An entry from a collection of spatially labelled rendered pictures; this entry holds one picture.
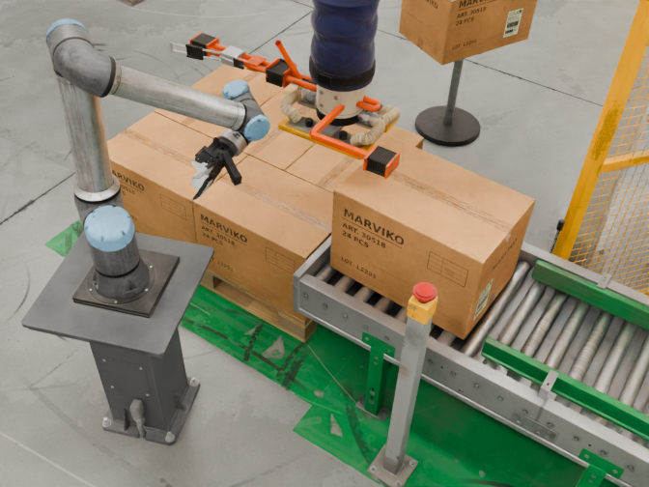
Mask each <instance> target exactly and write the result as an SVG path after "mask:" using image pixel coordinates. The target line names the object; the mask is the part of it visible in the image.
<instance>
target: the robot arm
mask: <svg viewBox="0 0 649 487"><path fill-rule="evenodd" d="M46 44H47V46H48V47H49V51H50V55H51V60H52V65H53V69H54V72H55V74H56V78H57V83H58V87H59V92H60V97H61V102H62V106H63V110H64V115H65V120H66V125H67V130H68V134H69V139H70V144H71V152H72V156H73V161H74V166H75V171H76V175H77V180H76V182H75V183H74V185H73V192H74V203H75V206H76V208H77V210H78V214H79V217H80V220H81V223H82V226H83V229H84V233H85V236H86V239H87V242H88V245H89V248H90V251H91V255H92V258H93V262H94V266H95V267H94V271H93V275H92V282H93V286H94V288H95V290H96V292H97V293H98V294H99V295H101V296H103V297H105V298H108V299H111V300H121V299H126V298H130V297H132V296H134V295H136V294H138V293H139V292H141V291H142V290H143V289H144V288H145V287H146V286H147V284H148V282H149V280H150V273H149V268H148V266H147V264H146V263H145V262H144V261H143V260H142V258H141V257H140V254H139V250H138V245H137V240H136V236H135V231H134V224H133V221H132V219H131V217H130V215H129V213H128V212H127V211H126V208H125V205H124V202H123V197H122V192H121V186H120V181H119V179H118V178H117V177H116V176H114V175H113V174H112V170H111V164H110V158H109V153H108V147H107V141H106V134H105V128H104V122H103V117H102V111H101V105H100V99H99V98H106V97H108V96H109V95H113V96H116V97H120V98H123V99H126V100H132V101H136V102H139V103H143V104H146V105H149V106H152V107H156V108H159V109H163V110H166V111H170V112H173V113H177V114H180V115H184V116H186V117H190V118H193V119H197V120H200V121H204V122H207V123H211V124H214V125H218V126H221V127H224V128H227V129H226V130H225V131H224V132H223V133H222V134H221V135H220V136H219V138H217V137H215V138H214V139H213V142H212V143H211V145H210V146H209V147H206V146H204V147H203V148H202V149H201V150H200V151H199V152H198V153H197V154H196V155H195V156H196V158H195V161H192V162H191V164H192V165H193V166H194V167H195V168H196V170H197V171H198V172H197V173H196V174H195V175H194V176H193V179H192V180H191V184H192V185H193V186H194V187H195V189H196V190H197V191H198V192H197V193H196V194H195V196H194V197H193V200H195V199H197V198H199V197H200V196H201V195H202V194H203V193H204V192H205V191H206V190H207V189H208V188H209V187H210V185H211V184H212V183H213V181H214V180H215V178H216V177H217V175H218V174H219V173H220V172H221V170H222V168H224V166H225V168H226V170H227V172H228V174H229V176H230V179H231V181H232V183H233V184H234V186H236V185H239V184H241V179H242V176H241V174H240V172H239V170H238V168H237V167H236V165H235V163H234V161H233V159H232V158H233V157H237V156H239V155H240V154H241V153H242V152H243V150H244V149H245V148H246V147H247V146H248V145H249V144H250V143H251V142H252V141H258V140H260V139H262V138H264V137H265V136H266V135H267V134H268V132H269V129H270V123H269V120H268V117H267V116H266V115H265V113H264V112H263V110H262V109H261V107H260V106H259V104H258V103H257V102H256V100H255V99H254V97H253V96H252V94H251V92H250V89H249V85H248V84H247V82H246V81H244V80H234V81H232V82H229V83H228V84H226V85H225V86H224V87H223V89H222V95H223V98H221V97H218V96H215V95H212V94H209V93H205V92H202V91H199V90H196V89H193V88H190V87H187V86H183V85H181V84H178V83H175V82H172V81H169V80H165V79H162V78H159V77H156V76H153V75H150V74H147V73H143V72H139V71H136V70H133V69H130V68H126V67H123V66H120V65H118V63H117V61H116V60H115V58H113V57H111V56H108V55H105V54H103V53H101V52H99V51H97V50H96V49H95V48H94V46H93V43H92V41H91V39H90V35H89V32H88V30H87V29H86V28H85V27H84V26H83V25H82V24H81V23H80V22H78V21H76V20H74V19H68V18H66V19H60V20H57V21H55V22H54V23H52V24H51V25H50V27H49V28H48V29H47V32H46ZM200 152H201V153H200ZM199 153H200V154H199ZM198 154H199V155H198ZM196 161H197V162H196ZM206 174H209V176H208V175H206Z"/></svg>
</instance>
